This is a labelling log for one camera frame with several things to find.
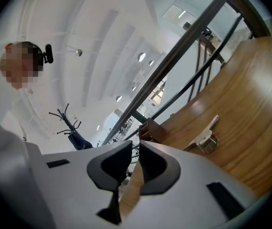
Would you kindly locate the black head-worn camera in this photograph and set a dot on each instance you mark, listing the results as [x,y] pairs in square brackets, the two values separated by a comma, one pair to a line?
[48,54]

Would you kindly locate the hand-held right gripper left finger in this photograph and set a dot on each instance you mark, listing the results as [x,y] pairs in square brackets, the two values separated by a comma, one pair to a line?
[113,166]

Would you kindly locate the dark bag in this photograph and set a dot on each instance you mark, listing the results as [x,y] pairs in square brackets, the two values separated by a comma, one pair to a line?
[80,142]

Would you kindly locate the person's white shirt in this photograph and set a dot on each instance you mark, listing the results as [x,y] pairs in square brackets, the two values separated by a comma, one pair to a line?
[28,118]

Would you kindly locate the silver metal object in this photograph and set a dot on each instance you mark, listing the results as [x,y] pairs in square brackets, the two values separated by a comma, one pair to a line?
[207,139]

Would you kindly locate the black curved rail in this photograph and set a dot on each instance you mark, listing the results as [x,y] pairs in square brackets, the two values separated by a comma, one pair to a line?
[205,65]

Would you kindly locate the black coat rack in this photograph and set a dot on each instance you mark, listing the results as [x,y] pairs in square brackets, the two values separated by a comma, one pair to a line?
[66,123]

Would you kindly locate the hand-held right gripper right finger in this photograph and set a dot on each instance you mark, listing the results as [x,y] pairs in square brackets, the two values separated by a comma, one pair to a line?
[156,170]

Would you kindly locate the person's head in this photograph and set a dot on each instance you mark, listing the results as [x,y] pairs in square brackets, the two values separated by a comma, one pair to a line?
[21,63]

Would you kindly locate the silver ceiling pendant lamp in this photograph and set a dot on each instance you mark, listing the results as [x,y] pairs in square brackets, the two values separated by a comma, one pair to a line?
[78,52]

